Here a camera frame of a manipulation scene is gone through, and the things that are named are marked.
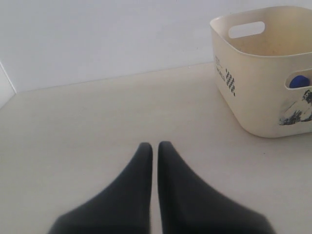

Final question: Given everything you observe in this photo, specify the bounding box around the cream plastic basket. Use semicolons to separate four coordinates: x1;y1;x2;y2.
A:
210;6;312;138

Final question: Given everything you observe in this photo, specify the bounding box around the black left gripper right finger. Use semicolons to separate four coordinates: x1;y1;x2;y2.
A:
157;141;273;234

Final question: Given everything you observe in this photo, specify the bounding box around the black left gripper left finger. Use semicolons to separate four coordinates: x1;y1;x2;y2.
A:
49;142;153;234

